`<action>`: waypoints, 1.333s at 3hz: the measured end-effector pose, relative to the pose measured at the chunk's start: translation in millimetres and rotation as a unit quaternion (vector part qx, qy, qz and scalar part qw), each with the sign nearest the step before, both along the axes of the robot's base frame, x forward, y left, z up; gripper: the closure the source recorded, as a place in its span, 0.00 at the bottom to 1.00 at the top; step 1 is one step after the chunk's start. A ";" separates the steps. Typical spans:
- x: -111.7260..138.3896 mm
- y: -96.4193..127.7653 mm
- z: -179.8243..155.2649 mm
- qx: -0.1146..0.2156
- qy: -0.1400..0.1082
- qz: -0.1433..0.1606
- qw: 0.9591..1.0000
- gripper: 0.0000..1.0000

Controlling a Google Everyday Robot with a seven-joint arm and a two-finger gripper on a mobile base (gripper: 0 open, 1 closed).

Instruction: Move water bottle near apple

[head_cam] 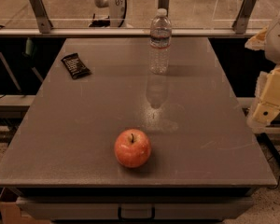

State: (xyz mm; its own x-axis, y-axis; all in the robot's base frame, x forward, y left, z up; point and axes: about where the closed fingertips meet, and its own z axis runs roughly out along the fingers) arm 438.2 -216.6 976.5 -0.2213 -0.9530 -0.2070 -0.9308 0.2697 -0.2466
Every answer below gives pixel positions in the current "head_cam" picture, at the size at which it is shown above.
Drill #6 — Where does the right metal bracket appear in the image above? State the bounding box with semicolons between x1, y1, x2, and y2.
232;0;257;35

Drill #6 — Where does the cardboard box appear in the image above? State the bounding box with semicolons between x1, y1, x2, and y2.
0;189;50;224

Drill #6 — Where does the red apple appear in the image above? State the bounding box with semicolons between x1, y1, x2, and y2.
114;129;152;168

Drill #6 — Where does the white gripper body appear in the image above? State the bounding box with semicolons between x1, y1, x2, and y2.
265;12;280;64

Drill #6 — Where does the black snack bar wrapper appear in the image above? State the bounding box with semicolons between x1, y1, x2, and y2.
62;53;91;79

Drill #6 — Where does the metal rail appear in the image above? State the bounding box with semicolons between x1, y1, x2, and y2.
0;28;259;38

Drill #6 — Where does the left metal bracket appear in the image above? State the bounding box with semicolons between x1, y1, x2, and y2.
29;0;52;34

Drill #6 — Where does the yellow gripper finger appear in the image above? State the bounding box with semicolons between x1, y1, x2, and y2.
245;26;268;50
247;64;280;129

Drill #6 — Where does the clear plastic water bottle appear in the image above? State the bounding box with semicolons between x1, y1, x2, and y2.
149;8;172;75

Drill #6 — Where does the grey drawer with handle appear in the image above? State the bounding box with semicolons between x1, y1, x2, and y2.
16;197;253;221

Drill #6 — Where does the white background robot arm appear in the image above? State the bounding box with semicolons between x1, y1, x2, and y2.
94;0;280;127

